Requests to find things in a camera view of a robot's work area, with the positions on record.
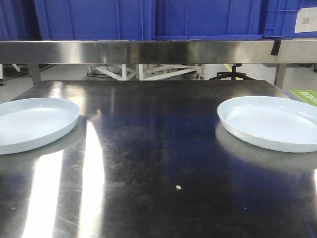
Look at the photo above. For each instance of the blue plastic bin right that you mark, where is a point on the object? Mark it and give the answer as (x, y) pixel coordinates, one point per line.
(278, 18)

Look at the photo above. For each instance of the black tape strip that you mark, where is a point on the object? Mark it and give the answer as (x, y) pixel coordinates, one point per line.
(275, 47)

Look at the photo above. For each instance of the blue plastic bin left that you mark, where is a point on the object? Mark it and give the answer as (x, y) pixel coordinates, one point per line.
(96, 19)

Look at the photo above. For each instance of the light blue plate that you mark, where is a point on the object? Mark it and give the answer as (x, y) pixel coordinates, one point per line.
(272, 123)
(28, 124)

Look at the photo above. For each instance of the blue plastic bin middle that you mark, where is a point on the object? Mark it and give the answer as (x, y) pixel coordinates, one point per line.
(207, 19)

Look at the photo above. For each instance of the stainless steel shelf rail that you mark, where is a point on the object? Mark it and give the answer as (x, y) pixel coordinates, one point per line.
(156, 52)

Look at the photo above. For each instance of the steel table leg left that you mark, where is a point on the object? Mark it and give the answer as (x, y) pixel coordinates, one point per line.
(34, 72)

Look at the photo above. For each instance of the green floor sign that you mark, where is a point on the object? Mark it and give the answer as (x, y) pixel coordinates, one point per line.
(307, 96)

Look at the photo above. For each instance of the blue plastic bin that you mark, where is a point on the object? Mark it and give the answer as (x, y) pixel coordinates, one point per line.
(207, 19)
(278, 18)
(96, 19)

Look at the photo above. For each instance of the steel table leg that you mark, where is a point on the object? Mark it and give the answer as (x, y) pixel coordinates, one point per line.
(34, 72)
(280, 75)

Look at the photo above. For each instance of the black chair base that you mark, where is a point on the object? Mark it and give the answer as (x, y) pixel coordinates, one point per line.
(233, 74)

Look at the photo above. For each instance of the white paper label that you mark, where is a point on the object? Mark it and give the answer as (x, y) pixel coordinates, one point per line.
(306, 20)

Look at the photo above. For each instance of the steel table leg right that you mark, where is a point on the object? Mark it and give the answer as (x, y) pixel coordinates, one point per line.
(280, 75)

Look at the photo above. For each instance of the white metal frame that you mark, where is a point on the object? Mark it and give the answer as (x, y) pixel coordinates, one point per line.
(153, 72)

